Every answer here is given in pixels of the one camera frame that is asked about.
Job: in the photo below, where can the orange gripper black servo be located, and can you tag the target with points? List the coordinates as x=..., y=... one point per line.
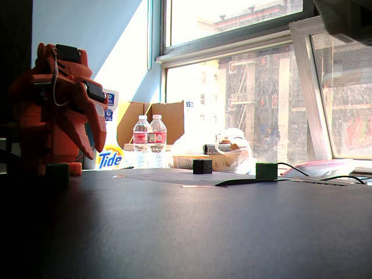
x=86, y=111

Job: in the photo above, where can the green cube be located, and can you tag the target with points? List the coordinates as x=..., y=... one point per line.
x=266, y=171
x=58, y=173

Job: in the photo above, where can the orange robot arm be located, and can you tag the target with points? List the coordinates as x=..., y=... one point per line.
x=32, y=96

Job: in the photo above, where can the white paper grid sheet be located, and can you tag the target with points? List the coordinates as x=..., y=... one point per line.
x=162, y=176

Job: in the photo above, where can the black cube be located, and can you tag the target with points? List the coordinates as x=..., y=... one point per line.
x=202, y=167

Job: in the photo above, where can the white Tide detergent box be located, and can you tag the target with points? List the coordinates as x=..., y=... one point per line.
x=112, y=160

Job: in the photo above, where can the clear water bottle red label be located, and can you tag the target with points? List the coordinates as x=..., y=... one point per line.
x=141, y=139
x=159, y=136

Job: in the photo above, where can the brown cardboard box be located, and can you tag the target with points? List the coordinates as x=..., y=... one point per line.
x=171, y=119

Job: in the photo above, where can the flat printed cardboard box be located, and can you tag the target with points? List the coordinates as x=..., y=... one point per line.
x=183, y=162

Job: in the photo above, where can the white numbered label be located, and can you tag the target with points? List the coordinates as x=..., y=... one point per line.
x=189, y=104

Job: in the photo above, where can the black cylindrical can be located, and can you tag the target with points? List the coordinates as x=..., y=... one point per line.
x=210, y=149

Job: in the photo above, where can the white plastic bag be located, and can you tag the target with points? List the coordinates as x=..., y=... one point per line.
x=244, y=151

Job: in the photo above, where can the white open window sash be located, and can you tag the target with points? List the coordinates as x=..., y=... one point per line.
x=311, y=96

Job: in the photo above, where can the white flat strip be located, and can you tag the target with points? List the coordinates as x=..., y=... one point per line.
x=316, y=181

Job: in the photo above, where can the pink white plastic object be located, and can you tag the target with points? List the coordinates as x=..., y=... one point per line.
x=319, y=168

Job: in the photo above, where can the dark blurry object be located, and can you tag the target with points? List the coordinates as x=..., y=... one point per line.
x=346, y=17

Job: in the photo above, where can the grey window frame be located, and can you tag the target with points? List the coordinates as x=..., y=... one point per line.
x=221, y=43

